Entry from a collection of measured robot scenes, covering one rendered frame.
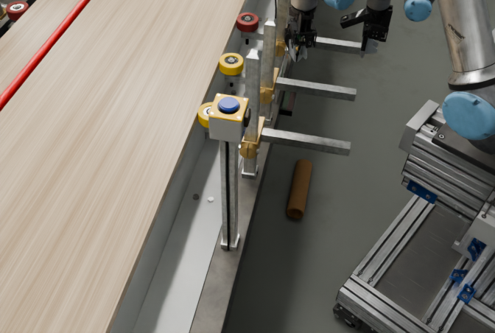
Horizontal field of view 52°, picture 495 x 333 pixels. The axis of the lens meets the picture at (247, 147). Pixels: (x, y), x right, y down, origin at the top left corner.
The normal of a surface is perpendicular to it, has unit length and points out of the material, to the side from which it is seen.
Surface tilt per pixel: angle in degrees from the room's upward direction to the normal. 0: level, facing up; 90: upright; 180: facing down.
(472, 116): 96
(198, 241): 0
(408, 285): 0
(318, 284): 0
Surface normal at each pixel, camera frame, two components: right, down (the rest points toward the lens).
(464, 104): -0.77, 0.53
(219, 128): -0.22, 0.72
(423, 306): 0.02, -0.68
